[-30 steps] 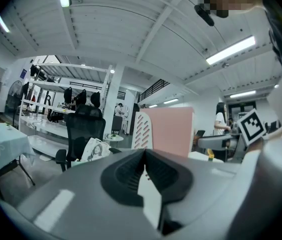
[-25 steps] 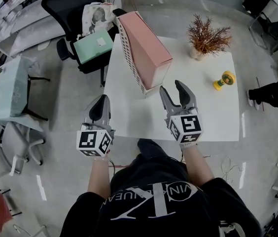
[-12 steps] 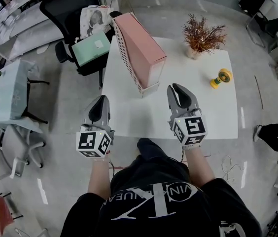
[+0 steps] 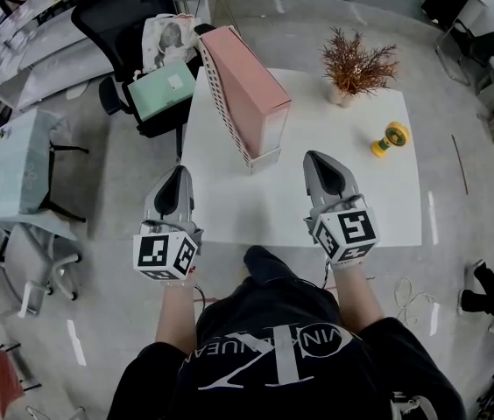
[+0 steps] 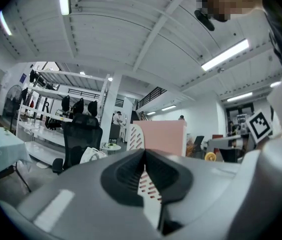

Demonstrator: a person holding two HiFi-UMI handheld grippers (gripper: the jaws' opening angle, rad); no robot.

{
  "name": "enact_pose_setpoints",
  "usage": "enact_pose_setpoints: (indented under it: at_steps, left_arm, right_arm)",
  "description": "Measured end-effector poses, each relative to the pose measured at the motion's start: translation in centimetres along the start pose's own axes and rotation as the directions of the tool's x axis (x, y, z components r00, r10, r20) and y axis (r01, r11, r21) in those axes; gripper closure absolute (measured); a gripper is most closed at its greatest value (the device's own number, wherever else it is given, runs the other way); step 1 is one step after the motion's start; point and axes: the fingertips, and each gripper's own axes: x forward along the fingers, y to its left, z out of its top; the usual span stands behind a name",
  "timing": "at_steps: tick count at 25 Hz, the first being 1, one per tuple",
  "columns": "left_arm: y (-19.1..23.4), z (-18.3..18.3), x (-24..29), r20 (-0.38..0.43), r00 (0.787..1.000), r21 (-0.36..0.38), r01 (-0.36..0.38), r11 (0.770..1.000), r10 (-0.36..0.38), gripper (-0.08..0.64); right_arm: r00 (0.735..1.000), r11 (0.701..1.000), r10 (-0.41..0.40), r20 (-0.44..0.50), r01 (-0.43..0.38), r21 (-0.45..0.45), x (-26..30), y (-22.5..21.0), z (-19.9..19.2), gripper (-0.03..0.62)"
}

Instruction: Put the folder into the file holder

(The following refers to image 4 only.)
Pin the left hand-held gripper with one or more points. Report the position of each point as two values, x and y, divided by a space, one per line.
155 249

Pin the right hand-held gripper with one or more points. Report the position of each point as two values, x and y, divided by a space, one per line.
352 232

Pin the white perforated file holder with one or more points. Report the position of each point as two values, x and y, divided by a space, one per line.
225 116

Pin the pink folder box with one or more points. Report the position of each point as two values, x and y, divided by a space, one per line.
247 81

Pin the person's left forearm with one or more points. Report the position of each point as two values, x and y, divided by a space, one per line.
177 317

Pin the person's right forearm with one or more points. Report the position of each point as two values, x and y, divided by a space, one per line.
358 300

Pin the mint green box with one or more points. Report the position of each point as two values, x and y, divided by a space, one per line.
159 92

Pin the white rectangular table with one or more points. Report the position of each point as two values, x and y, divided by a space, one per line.
273 208

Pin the yellow handheld fan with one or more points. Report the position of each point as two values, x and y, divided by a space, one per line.
396 136

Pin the person's black trouser leg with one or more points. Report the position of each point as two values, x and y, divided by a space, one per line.
269 267

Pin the orange potted plant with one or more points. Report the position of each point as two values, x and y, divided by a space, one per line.
354 66

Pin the light blue cloth table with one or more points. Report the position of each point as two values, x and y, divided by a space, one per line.
19 164

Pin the white printed tote bag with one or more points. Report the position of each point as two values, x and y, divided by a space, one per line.
168 42

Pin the black office chair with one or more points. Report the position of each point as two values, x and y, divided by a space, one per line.
115 16

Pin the person's black printed shirt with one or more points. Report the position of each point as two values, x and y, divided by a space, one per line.
286 387

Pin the black metal frame chair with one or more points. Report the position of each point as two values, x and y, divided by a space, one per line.
488 46

